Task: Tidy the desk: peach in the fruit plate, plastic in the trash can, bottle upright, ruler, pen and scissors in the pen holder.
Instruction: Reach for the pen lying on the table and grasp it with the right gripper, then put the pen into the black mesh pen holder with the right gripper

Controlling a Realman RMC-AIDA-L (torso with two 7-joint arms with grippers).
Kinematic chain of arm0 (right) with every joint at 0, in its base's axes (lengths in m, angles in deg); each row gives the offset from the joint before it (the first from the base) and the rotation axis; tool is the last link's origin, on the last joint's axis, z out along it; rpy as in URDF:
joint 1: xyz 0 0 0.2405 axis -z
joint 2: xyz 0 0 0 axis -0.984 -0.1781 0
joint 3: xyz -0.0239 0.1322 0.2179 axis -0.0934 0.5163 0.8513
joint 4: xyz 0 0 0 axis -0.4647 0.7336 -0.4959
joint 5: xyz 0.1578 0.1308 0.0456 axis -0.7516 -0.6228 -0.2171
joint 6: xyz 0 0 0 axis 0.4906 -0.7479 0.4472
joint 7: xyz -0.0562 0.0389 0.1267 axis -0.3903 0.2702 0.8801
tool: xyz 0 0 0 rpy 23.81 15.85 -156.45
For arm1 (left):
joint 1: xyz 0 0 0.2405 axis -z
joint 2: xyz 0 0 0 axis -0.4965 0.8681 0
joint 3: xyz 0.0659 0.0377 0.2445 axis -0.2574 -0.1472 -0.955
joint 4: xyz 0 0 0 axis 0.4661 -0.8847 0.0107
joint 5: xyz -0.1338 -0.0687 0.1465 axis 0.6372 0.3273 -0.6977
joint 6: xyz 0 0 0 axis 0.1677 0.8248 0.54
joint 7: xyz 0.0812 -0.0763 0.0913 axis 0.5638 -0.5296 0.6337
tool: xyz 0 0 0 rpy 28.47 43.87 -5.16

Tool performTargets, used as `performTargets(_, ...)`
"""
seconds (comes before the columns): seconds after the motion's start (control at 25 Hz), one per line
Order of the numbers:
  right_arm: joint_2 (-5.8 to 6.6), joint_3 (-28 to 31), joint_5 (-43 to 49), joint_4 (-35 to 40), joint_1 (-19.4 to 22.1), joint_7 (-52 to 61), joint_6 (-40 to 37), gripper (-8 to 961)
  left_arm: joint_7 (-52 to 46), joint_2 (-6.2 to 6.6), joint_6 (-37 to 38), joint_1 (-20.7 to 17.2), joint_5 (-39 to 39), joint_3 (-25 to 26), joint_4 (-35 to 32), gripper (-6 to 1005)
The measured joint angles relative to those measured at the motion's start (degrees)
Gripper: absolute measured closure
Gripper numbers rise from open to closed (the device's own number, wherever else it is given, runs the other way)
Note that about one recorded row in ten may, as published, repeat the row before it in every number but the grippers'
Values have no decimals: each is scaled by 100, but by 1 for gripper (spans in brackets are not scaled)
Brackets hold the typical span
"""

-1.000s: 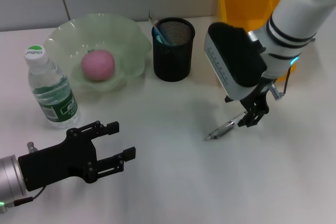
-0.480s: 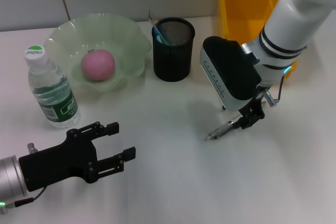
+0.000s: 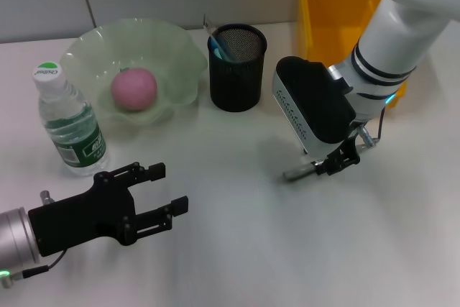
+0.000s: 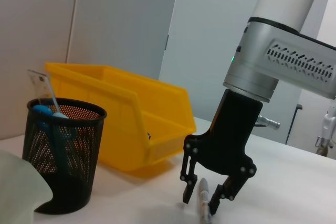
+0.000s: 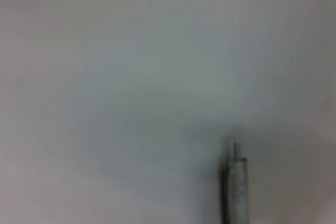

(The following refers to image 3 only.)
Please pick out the clear green-label water bottle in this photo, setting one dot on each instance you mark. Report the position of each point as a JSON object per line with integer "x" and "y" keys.
{"x": 68, "y": 123}

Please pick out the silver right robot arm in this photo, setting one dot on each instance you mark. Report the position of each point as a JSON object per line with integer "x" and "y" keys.
{"x": 395, "y": 44}

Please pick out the transparent plastic ruler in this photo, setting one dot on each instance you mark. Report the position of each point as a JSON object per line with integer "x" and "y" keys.
{"x": 215, "y": 37}

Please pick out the black mesh pen holder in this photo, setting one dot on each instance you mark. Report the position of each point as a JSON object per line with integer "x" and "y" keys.
{"x": 237, "y": 84}

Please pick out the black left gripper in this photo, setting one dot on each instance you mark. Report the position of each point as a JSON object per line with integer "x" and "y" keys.
{"x": 82, "y": 217}

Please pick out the yellow plastic bin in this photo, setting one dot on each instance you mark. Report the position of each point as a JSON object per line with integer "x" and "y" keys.
{"x": 323, "y": 16}

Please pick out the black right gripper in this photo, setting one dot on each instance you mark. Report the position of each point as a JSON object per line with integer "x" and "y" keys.
{"x": 350, "y": 150}

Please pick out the green wavy glass fruit plate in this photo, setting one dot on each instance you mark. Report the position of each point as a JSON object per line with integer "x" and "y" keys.
{"x": 169, "y": 51}

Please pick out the blue scissors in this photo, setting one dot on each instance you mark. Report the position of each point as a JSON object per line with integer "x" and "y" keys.
{"x": 217, "y": 51}

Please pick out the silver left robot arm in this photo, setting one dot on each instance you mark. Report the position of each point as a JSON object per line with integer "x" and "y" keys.
{"x": 16, "y": 238}

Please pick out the silver pen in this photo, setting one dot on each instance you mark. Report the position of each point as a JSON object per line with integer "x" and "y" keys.
{"x": 298, "y": 172}

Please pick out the pink toy peach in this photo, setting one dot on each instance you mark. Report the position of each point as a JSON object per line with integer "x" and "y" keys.
{"x": 134, "y": 89}

